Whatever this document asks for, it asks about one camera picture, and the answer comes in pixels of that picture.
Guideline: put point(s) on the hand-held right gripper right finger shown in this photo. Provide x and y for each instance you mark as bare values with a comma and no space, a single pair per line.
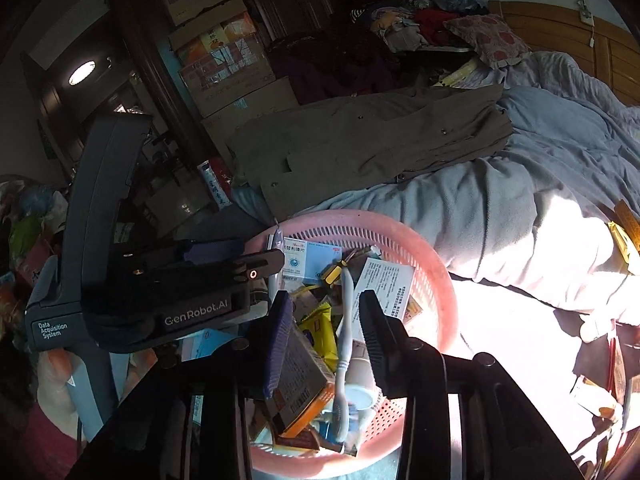
372,340

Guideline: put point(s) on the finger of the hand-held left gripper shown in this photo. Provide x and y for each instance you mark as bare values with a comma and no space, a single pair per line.
265,265
215,250

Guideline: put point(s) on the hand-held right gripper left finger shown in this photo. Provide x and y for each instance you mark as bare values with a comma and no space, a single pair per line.
277,345

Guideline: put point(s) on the white toothbrush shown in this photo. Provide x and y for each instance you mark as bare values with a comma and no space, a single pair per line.
342,355

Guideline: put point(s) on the white printed leaflet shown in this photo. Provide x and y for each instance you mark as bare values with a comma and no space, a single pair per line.
385,280

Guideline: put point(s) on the pink plastic basket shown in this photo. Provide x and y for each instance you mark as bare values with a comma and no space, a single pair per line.
432,275

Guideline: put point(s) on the white round bottle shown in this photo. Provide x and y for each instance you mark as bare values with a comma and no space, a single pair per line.
357,370

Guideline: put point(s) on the brown orange medicine box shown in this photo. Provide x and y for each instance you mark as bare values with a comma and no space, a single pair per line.
302,375

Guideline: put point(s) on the blue white medicine box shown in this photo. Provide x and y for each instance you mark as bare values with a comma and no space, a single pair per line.
307,260

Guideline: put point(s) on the yellow wipes packet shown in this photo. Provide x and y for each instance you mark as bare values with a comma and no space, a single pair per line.
320,332

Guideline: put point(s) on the yellow black tool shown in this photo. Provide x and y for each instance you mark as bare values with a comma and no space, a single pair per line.
330,274

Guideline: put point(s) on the red white packet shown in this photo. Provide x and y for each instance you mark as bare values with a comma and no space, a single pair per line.
215,182

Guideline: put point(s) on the pile of plastic bags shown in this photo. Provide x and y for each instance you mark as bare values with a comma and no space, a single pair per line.
30,220

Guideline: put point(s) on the large cardboard box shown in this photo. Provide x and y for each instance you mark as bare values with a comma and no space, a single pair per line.
230,87

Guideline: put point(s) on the brown jacket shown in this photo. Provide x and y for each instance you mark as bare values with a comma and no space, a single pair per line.
375,140

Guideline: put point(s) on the round lamp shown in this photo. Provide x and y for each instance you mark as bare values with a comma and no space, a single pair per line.
81,72

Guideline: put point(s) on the dark purple cloth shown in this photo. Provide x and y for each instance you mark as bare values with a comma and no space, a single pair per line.
325,60

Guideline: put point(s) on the grey quilt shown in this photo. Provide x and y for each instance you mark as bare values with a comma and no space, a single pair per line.
550,170

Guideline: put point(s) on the yellow paper box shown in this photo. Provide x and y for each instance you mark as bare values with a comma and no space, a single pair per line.
625,235

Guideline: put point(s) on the pile of clothes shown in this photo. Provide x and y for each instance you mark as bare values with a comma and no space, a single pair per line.
400,25

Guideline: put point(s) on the pink floral pillow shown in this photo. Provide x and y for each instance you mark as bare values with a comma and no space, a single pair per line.
487,40

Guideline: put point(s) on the wooden headboard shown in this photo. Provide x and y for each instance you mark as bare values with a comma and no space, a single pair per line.
575,45

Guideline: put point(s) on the white wall socket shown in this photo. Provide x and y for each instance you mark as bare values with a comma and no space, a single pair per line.
582,10

